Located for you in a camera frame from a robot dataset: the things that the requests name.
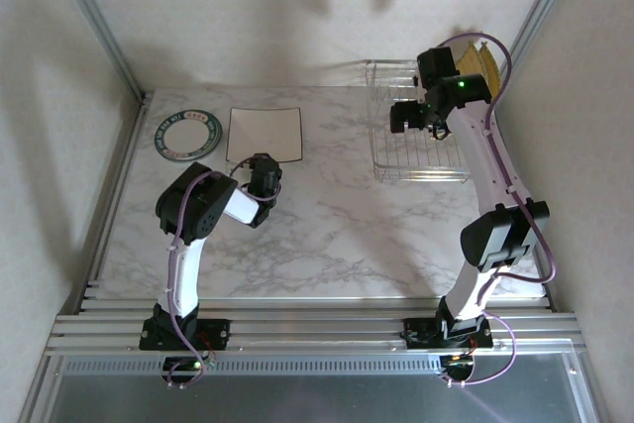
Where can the yellow square plate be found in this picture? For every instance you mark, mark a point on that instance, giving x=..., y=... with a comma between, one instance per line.
x=468, y=64
x=490, y=66

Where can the white square plate black rim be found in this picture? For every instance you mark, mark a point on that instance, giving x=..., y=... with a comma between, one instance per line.
x=265, y=131

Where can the round plate wide green band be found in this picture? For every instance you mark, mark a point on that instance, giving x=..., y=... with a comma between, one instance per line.
x=191, y=136

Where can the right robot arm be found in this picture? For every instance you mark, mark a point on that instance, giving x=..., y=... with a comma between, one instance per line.
x=490, y=160

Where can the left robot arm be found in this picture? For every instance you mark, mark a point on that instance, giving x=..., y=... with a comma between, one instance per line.
x=183, y=269

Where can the aluminium mounting rails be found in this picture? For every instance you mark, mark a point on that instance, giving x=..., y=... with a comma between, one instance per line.
x=317, y=324

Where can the small controller board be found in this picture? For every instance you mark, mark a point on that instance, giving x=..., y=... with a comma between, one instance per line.
x=180, y=367
x=458, y=359

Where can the grey slotted metal panel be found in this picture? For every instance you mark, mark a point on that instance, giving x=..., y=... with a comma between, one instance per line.
x=317, y=393

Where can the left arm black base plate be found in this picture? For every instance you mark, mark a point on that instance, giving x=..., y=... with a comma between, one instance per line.
x=213, y=334

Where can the aluminium side rail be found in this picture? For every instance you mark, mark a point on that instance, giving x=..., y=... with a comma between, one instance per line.
x=89, y=289

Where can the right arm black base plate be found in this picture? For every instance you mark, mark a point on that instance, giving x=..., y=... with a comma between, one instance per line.
x=418, y=336

